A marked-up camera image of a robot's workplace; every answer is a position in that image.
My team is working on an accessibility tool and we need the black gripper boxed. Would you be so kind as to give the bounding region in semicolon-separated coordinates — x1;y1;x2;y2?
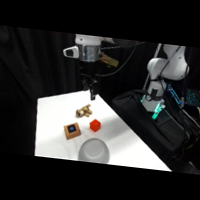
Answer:
75;60;101;103

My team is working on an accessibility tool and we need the grey bowl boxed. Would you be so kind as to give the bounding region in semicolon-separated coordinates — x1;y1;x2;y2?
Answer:
77;135;113;165

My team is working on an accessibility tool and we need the tan plush toy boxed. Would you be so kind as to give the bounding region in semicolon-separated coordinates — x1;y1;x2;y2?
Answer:
74;102;94;120

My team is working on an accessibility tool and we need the red cube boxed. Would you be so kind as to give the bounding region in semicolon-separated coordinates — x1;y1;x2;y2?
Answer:
88;118;103;133

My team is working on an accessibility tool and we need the wooden block with blue dot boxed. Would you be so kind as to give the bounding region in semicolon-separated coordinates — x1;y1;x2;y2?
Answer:
61;120;83;142

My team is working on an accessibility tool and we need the black curtain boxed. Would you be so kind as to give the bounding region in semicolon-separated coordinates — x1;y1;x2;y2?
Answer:
0;25;200;176

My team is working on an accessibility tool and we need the black robot stand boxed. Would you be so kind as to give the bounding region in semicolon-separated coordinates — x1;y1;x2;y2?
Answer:
105;87;200;176

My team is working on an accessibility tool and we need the electronics box with cyan lights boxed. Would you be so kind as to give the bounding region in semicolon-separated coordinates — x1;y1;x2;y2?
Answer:
165;83;200;109

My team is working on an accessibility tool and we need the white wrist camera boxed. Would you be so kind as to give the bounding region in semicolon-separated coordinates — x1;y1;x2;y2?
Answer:
62;44;80;60

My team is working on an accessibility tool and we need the black cable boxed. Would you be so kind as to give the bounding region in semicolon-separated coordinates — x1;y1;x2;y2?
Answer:
96;37;147;83

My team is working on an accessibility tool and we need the yellow cable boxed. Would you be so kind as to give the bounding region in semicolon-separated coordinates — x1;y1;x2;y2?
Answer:
176;105;200;164

